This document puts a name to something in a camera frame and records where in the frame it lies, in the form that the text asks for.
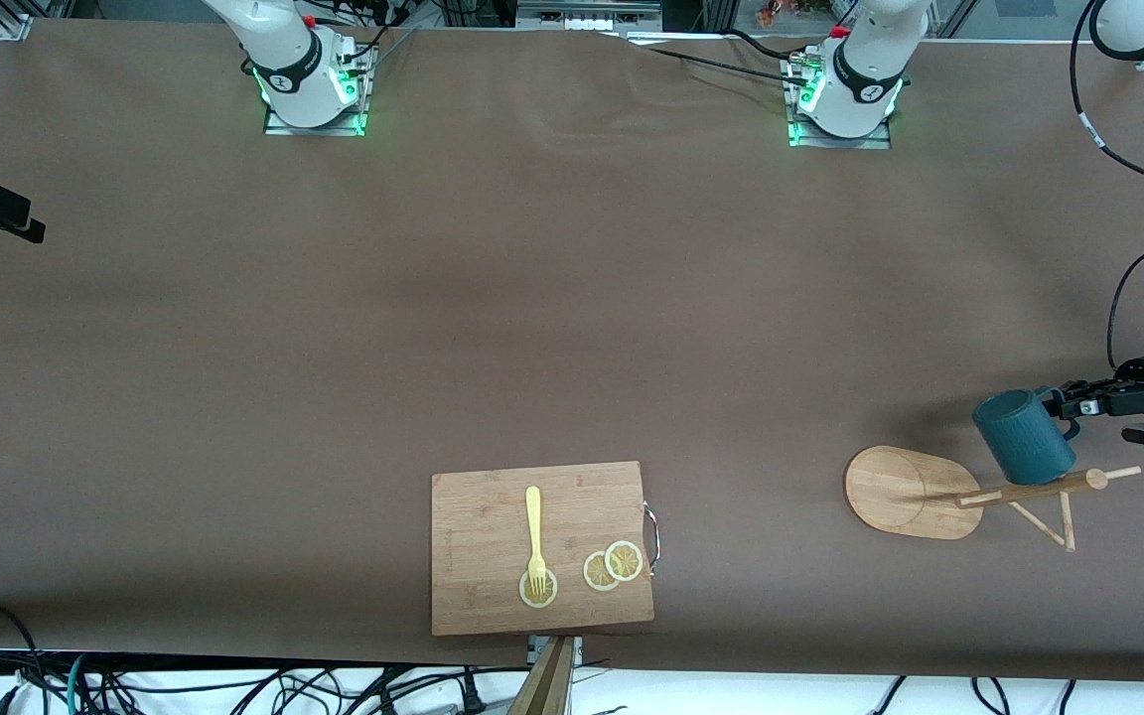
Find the teal cup yellow inside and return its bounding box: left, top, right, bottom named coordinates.
left=972, top=388, right=1081, bottom=487

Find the wooden cup rack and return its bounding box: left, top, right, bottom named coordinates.
left=844, top=445, right=1143, bottom=553

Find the lemon slice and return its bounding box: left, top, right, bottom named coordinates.
left=583, top=551, right=623, bottom=592
left=518, top=568, right=559, bottom=609
left=604, top=540, right=644, bottom=583

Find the brown table cover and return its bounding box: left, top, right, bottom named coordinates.
left=0, top=18, right=1144, bottom=686

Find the bamboo cutting board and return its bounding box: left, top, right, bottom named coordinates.
left=430, top=460, right=661, bottom=638

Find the yellow plastic fork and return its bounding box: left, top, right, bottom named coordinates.
left=525, top=486, right=549, bottom=600

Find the grey power strip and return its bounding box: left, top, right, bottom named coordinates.
left=515, top=0, right=664, bottom=33

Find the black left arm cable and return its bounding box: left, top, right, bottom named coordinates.
left=1069, top=0, right=1144, bottom=398

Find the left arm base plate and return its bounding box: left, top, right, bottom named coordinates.
left=787, top=50, right=893, bottom=150

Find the black base cable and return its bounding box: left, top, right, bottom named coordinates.
left=726, top=28, right=806, bottom=63
left=643, top=45, right=813, bottom=88

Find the metal bracket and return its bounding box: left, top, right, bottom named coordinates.
left=528, top=636, right=584, bottom=668

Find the wooden post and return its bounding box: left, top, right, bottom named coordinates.
left=507, top=636, right=574, bottom=715

